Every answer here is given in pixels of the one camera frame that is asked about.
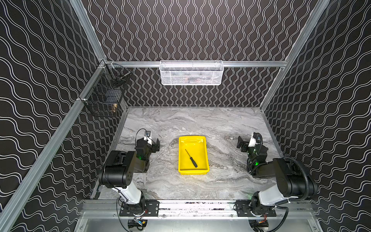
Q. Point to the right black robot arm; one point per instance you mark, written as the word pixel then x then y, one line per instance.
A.
pixel 293 181

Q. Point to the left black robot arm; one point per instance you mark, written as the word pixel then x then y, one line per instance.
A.
pixel 117 174

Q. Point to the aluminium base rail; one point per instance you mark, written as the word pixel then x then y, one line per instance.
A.
pixel 177 209

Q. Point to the white wire mesh basket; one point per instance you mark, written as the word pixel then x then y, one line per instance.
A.
pixel 191 72

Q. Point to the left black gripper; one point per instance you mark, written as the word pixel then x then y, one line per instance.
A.
pixel 155 145

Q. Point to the yellow plastic bin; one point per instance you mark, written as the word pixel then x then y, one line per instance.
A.
pixel 197 147

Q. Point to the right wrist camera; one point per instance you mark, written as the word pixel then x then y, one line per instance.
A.
pixel 256 139

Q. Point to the black screwdriver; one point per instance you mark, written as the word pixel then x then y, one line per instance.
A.
pixel 192 160

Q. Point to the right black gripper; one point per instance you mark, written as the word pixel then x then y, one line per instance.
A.
pixel 245 145

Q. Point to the black wire basket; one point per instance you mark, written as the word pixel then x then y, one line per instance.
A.
pixel 105 97

